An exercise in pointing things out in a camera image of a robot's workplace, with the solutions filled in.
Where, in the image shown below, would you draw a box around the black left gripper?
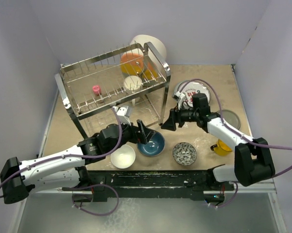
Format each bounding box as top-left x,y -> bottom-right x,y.
106,118 -> 155,154

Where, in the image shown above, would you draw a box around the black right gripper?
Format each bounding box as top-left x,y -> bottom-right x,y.
161,102 -> 199,131

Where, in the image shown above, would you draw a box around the dark blue ceramic bowl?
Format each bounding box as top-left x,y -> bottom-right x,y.
137,132 -> 165,157

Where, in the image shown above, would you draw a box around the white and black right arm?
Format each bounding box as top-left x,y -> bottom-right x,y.
161,93 -> 275,190

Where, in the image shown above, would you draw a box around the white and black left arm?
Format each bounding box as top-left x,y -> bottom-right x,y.
0,120 -> 155,204

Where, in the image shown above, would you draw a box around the cream mug in rack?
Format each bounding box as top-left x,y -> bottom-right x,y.
123,75 -> 143,94

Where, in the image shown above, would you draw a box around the stainless steel dish rack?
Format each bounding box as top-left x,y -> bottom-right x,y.
55,42 -> 171,138

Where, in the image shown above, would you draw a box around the yellow plastic dish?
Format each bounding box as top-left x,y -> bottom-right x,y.
142,62 -> 158,81

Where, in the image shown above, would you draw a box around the plain white bowl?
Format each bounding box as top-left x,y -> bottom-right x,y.
110,145 -> 136,169

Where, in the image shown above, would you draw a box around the white plate with red characters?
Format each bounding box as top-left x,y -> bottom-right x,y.
172,81 -> 211,109

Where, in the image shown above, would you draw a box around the black white patterned bowl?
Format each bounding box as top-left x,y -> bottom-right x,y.
172,142 -> 197,166

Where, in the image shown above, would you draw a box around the yellow translucent mug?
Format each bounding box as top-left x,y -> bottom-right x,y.
210,139 -> 232,157

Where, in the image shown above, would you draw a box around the grey green small plate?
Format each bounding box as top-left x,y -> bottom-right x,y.
217,109 -> 241,130

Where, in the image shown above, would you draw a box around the pink plastic cup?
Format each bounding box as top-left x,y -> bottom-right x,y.
92,85 -> 102,96

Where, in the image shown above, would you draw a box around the large cream bowl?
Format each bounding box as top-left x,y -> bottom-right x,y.
130,34 -> 167,59

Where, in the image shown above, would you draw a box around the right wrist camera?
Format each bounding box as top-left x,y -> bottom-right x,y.
172,91 -> 193,110

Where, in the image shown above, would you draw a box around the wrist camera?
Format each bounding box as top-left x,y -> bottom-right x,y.
113,105 -> 133,125
172,91 -> 193,110

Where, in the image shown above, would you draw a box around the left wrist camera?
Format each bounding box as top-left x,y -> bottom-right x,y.
113,105 -> 133,125

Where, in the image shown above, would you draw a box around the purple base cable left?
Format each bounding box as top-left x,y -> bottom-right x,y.
71,183 -> 120,216

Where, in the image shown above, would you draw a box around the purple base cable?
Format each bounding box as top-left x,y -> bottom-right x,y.
207,182 -> 240,209
71,183 -> 120,216

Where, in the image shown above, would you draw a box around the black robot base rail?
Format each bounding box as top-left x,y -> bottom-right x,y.
62,168 -> 234,202

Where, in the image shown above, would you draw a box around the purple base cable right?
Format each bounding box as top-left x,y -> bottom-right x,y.
207,182 -> 240,209

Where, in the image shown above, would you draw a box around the aluminium frame rail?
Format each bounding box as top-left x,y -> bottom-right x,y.
18,182 -> 277,195

